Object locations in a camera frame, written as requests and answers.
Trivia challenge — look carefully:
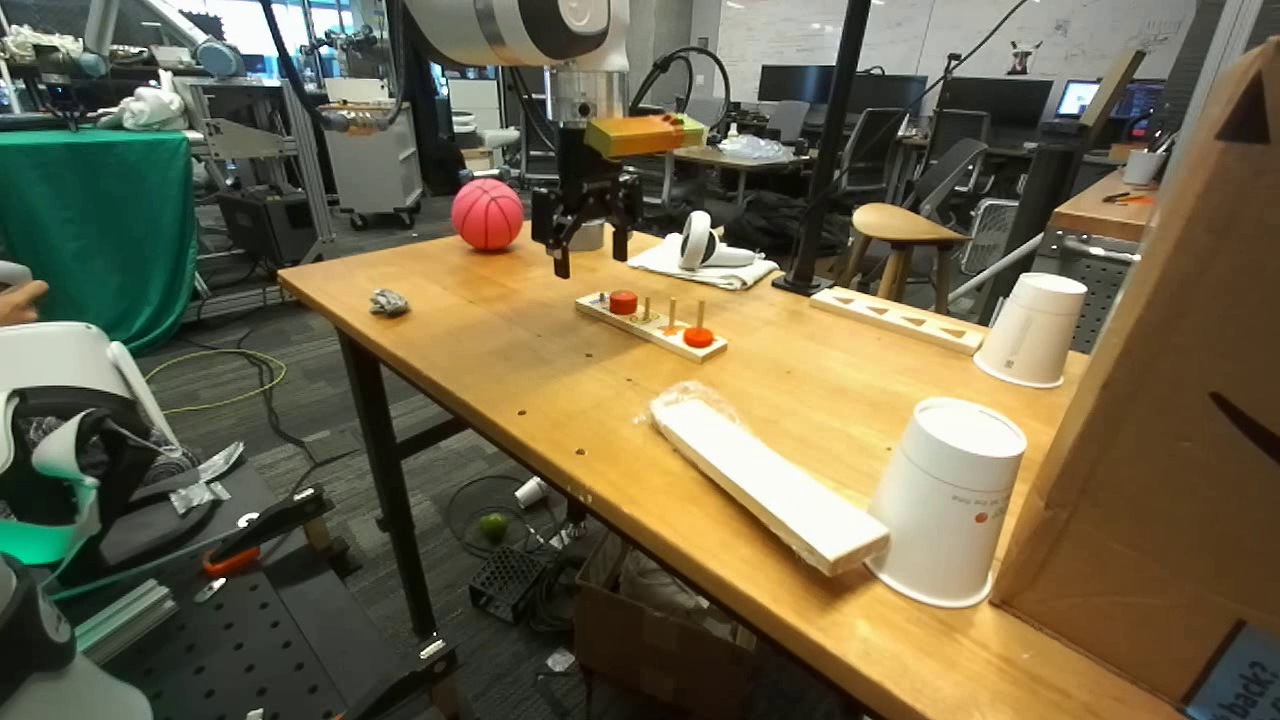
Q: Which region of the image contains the green cloth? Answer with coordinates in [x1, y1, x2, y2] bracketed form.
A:
[0, 129, 194, 351]

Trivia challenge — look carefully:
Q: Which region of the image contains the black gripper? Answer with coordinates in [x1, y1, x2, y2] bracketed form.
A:
[532, 123, 638, 279]

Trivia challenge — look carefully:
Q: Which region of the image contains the long wooden peg board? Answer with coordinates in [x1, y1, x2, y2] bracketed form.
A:
[808, 287, 983, 358]

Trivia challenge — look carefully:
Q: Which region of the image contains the white paper cup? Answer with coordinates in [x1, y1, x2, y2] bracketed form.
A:
[868, 396, 1027, 609]
[975, 274, 1086, 389]

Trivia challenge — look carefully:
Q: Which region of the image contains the crumpled foil ball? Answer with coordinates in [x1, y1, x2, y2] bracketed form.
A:
[367, 287, 411, 321]

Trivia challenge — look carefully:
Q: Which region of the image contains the pink basketball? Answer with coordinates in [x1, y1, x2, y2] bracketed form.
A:
[452, 180, 524, 253]

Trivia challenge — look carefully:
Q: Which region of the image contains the red disc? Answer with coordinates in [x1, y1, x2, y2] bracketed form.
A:
[682, 302, 714, 350]
[607, 287, 638, 318]

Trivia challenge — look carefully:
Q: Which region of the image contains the wooden peg rack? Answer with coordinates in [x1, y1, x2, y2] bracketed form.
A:
[576, 291, 727, 362]

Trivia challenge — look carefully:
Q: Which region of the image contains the black camera stand pole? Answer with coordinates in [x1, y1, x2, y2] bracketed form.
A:
[774, 0, 873, 298]

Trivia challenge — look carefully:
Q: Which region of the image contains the wooden stool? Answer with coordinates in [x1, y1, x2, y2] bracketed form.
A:
[847, 203, 964, 308]

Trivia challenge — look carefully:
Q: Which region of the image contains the white wooden plank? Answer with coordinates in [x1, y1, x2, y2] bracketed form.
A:
[646, 384, 889, 577]

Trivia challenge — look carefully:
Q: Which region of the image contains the yellow green wrist camera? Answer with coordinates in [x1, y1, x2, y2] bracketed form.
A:
[582, 112, 703, 162]

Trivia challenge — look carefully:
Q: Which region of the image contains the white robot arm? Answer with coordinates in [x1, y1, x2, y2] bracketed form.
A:
[401, 0, 638, 279]

